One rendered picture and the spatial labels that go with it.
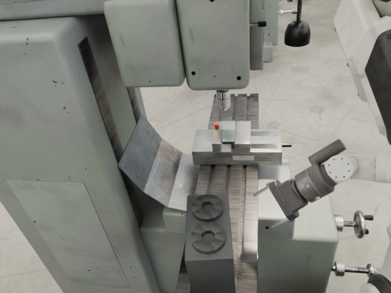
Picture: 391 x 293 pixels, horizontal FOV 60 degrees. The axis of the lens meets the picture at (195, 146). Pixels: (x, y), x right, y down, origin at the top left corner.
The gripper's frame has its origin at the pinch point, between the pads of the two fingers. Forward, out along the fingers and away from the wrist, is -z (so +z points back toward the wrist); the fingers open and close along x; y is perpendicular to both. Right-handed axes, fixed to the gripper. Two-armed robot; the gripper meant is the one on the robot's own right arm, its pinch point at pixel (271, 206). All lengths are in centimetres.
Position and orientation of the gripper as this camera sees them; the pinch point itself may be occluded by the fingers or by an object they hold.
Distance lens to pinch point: 104.5
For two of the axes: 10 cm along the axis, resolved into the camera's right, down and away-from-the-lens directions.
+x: -4.7, -8.5, 2.6
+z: 7.2, -5.3, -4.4
